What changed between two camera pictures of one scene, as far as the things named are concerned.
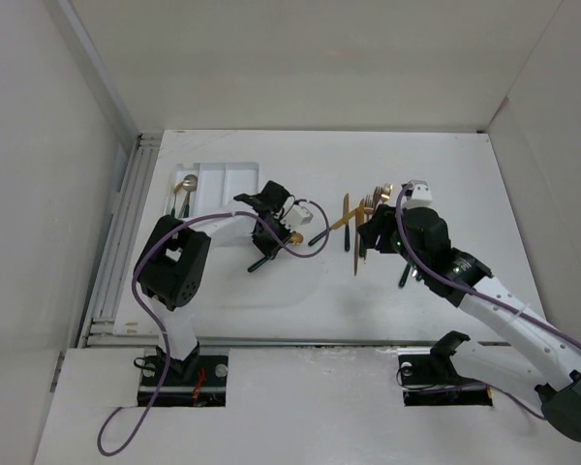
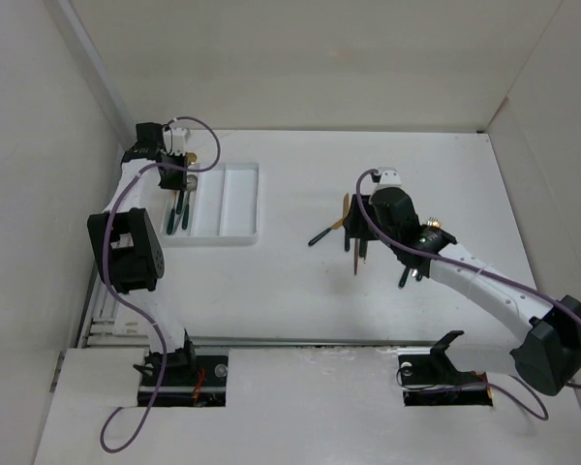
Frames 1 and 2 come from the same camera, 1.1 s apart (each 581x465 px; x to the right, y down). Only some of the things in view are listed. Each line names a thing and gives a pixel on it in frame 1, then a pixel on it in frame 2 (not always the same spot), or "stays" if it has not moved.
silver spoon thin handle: x=189 y=184 stays
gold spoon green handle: x=295 y=238 to x=191 y=158
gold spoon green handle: x=177 y=187 stays
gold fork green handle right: x=403 y=279 stays
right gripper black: x=381 y=222 to x=351 y=221
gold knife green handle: x=332 y=227 stays
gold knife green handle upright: x=346 y=220 stays
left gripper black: x=267 y=250 to x=177 y=184
